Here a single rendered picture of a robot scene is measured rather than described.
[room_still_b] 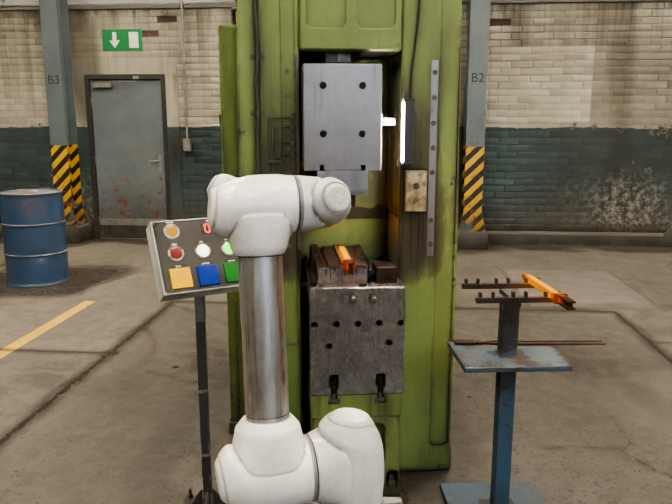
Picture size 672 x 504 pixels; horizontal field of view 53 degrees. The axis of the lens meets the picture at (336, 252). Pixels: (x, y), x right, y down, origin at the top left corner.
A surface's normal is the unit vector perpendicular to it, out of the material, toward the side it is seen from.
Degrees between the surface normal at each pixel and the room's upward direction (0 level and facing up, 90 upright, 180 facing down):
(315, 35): 90
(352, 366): 90
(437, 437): 90
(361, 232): 90
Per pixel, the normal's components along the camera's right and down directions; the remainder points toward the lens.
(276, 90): 0.08, 0.19
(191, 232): 0.43, -0.35
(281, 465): 0.33, -0.01
